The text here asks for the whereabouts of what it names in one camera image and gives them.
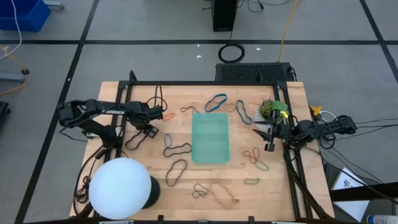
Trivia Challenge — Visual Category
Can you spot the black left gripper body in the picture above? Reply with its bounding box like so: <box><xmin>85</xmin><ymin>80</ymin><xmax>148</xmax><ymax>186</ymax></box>
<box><xmin>136</xmin><ymin>104</ymin><xmax>160</xmax><ymax>139</ymax></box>

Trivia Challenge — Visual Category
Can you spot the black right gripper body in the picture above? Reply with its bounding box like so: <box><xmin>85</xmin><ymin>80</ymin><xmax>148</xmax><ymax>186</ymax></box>
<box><xmin>266</xmin><ymin>108</ymin><xmax>295</xmax><ymax>152</ymax></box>

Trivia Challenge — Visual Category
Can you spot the thin dark grey rubber band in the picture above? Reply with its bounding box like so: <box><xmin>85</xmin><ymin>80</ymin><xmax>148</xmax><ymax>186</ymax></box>
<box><xmin>180</xmin><ymin>105</ymin><xmax>201</xmax><ymax>114</ymax></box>

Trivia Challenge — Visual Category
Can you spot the red rubber band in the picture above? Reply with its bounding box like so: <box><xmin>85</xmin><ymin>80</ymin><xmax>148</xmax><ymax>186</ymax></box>
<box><xmin>242</xmin><ymin>146</ymin><xmax>261</xmax><ymax>164</ymax></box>

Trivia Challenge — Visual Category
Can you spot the black rubber band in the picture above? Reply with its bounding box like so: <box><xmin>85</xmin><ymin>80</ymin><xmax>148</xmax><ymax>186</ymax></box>
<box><xmin>124</xmin><ymin>128</ymin><xmax>149</xmax><ymax>151</ymax></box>
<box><xmin>162</xmin><ymin>142</ymin><xmax>193</xmax><ymax>158</ymax></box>
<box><xmin>165</xmin><ymin>159</ymin><xmax>188</xmax><ymax>187</ymax></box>

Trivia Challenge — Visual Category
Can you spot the large tan rubber band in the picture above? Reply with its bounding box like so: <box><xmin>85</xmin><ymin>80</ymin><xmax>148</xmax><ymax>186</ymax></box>
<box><xmin>208</xmin><ymin>180</ymin><xmax>236</xmax><ymax>209</ymax></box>

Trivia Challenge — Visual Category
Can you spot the wide blue rubber band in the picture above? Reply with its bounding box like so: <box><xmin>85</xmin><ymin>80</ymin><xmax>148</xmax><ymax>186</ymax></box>
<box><xmin>204</xmin><ymin>93</ymin><xmax>228</xmax><ymax>113</ymax></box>
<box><xmin>235</xmin><ymin>99</ymin><xmax>253</xmax><ymax>126</ymax></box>

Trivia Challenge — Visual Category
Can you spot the wide tan rubber band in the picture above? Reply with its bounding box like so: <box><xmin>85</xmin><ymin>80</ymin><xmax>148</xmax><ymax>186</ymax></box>
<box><xmin>208</xmin><ymin>101</ymin><xmax>238</xmax><ymax>113</ymax></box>

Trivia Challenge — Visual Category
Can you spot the teal translucent plastic bin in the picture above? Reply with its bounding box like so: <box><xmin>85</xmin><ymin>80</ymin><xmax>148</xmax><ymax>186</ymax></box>
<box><xmin>190</xmin><ymin>112</ymin><xmax>231</xmax><ymax>165</ymax></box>

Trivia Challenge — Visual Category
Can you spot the succulent in white patterned pot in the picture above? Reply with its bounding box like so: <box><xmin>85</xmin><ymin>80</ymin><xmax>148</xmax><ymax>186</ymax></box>
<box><xmin>252</xmin><ymin>98</ymin><xmax>290</xmax><ymax>133</ymax></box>

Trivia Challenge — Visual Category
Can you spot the black perforated computer case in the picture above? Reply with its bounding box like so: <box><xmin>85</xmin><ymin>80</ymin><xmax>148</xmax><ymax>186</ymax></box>
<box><xmin>215</xmin><ymin>62</ymin><xmax>295</xmax><ymax>83</ymax></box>

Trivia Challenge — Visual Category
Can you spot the white globe lamp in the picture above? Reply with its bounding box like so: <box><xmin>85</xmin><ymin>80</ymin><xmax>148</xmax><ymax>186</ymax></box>
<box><xmin>88</xmin><ymin>157</ymin><xmax>162</xmax><ymax>221</ymax></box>

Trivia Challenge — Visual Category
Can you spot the white paper sheet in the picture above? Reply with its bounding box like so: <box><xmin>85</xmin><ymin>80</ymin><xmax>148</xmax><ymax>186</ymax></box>
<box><xmin>330</xmin><ymin>167</ymin><xmax>371</xmax><ymax>222</ymax></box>

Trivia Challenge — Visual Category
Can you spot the black metal beam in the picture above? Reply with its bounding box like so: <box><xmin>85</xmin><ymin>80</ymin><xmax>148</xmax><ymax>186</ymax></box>
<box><xmin>329</xmin><ymin>182</ymin><xmax>398</xmax><ymax>203</ymax></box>

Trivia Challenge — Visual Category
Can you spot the black tower computer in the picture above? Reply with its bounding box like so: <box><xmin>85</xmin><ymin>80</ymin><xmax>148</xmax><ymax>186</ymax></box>
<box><xmin>211</xmin><ymin>0</ymin><xmax>239</xmax><ymax>32</ymax></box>

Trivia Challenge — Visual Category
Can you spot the white and blue can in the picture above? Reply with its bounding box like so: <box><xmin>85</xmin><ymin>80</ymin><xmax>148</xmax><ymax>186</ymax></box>
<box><xmin>366</xmin><ymin>213</ymin><xmax>398</xmax><ymax>224</ymax></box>

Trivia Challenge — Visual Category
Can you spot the grey metal stand foot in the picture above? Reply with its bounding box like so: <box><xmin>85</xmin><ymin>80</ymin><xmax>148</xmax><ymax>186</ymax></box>
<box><xmin>0</xmin><ymin>73</ymin><xmax>26</xmax><ymax>83</ymax></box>
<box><xmin>43</xmin><ymin>0</ymin><xmax>65</xmax><ymax>9</ymax></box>

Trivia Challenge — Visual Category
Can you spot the blue plastic crate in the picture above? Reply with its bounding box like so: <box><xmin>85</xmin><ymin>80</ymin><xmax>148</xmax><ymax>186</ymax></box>
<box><xmin>0</xmin><ymin>0</ymin><xmax>52</xmax><ymax>33</ymax></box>

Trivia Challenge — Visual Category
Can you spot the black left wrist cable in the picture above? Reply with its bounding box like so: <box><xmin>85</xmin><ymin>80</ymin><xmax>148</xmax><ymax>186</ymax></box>
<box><xmin>146</xmin><ymin>84</ymin><xmax>169</xmax><ymax>113</ymax></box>

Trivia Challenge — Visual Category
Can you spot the white looped cable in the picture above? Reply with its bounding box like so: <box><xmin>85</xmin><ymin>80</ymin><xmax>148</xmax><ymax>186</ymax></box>
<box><xmin>320</xmin><ymin>110</ymin><xmax>339</xmax><ymax>125</ymax></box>

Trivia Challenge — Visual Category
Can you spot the coiled black cable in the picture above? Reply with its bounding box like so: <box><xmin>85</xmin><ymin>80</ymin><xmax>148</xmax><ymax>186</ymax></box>
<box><xmin>217</xmin><ymin>42</ymin><xmax>246</xmax><ymax>64</ymax></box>

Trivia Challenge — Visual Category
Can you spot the black power cable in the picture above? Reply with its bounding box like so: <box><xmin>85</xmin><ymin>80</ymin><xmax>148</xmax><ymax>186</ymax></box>
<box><xmin>354</xmin><ymin>117</ymin><xmax>398</xmax><ymax>125</ymax></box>
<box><xmin>335</xmin><ymin>124</ymin><xmax>398</xmax><ymax>142</ymax></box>

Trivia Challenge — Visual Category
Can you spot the black cable bundle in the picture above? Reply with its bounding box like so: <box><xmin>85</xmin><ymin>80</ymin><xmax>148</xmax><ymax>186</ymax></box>
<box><xmin>73</xmin><ymin>144</ymin><xmax>108</xmax><ymax>218</ymax></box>

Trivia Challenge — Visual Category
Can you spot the yellow hanging cable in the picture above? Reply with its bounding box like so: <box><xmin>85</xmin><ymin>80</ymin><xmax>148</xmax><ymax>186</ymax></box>
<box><xmin>277</xmin><ymin>0</ymin><xmax>299</xmax><ymax>62</ymax></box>

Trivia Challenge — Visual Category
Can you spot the yellow floor cable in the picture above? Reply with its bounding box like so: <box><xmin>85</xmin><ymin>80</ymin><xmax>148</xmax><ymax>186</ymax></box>
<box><xmin>0</xmin><ymin>45</ymin><xmax>30</xmax><ymax>97</ymax></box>

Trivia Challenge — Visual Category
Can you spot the white floor cable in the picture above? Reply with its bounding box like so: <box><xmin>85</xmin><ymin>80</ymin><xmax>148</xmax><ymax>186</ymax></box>
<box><xmin>0</xmin><ymin>0</ymin><xmax>23</xmax><ymax>62</ymax></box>

